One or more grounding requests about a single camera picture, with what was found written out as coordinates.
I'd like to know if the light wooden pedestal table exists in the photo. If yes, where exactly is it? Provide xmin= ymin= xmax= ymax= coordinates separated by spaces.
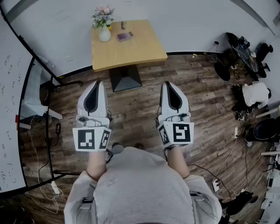
xmin=91 ymin=19 xmax=168 ymax=93

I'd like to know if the black shoulder strap buckle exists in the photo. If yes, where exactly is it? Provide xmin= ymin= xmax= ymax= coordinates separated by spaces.
xmin=79 ymin=196 xmax=95 ymax=210
xmin=189 ymin=191 xmax=205 ymax=202

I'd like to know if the purple calculator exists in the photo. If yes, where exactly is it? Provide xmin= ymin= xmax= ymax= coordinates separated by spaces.
xmin=116 ymin=31 xmax=134 ymax=42

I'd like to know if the black round stool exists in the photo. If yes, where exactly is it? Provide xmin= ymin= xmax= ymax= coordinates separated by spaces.
xmin=213 ymin=61 xmax=231 ymax=82

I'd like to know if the pastel artificial flower bouquet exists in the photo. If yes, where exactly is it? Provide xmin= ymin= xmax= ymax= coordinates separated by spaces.
xmin=91 ymin=4 xmax=116 ymax=29

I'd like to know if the black-framed whiteboard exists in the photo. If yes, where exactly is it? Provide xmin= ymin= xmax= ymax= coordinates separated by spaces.
xmin=0 ymin=4 xmax=36 ymax=194

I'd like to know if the person's left shoe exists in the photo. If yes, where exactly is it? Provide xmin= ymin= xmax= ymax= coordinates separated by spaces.
xmin=111 ymin=142 xmax=125 ymax=155

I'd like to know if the person's left forearm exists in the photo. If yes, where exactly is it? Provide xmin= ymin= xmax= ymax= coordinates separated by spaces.
xmin=86 ymin=150 xmax=108 ymax=182

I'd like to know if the black marble round table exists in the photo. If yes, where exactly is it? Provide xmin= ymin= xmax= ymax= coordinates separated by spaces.
xmin=225 ymin=32 xmax=260 ymax=80

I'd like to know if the white ceramic vase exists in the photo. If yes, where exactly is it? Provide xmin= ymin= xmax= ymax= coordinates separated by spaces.
xmin=98 ymin=24 xmax=112 ymax=42

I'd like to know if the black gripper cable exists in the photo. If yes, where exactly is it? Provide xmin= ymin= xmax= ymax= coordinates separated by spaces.
xmin=105 ymin=148 xmax=115 ymax=164
xmin=163 ymin=147 xmax=232 ymax=199

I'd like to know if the person's right forearm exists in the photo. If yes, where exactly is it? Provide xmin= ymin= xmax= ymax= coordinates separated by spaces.
xmin=166 ymin=147 xmax=190 ymax=179

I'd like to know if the black office chair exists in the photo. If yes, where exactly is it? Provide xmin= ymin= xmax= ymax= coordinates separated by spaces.
xmin=245 ymin=117 xmax=280 ymax=145
xmin=255 ymin=42 xmax=274 ymax=79

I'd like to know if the white cable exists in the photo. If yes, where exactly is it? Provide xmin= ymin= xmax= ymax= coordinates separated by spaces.
xmin=24 ymin=115 xmax=64 ymax=214

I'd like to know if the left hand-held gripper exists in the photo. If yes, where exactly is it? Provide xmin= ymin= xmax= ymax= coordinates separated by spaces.
xmin=72 ymin=80 xmax=112 ymax=152

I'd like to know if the grey panel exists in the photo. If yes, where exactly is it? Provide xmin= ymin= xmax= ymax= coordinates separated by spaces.
xmin=19 ymin=57 xmax=64 ymax=130

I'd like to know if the person's grey shirt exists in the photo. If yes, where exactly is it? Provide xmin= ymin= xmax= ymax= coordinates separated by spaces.
xmin=63 ymin=146 xmax=223 ymax=224

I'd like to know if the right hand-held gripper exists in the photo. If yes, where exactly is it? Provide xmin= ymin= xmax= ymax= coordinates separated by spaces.
xmin=155 ymin=81 xmax=195 ymax=149

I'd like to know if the black bag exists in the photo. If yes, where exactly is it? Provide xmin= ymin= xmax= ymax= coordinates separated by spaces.
xmin=231 ymin=84 xmax=246 ymax=112

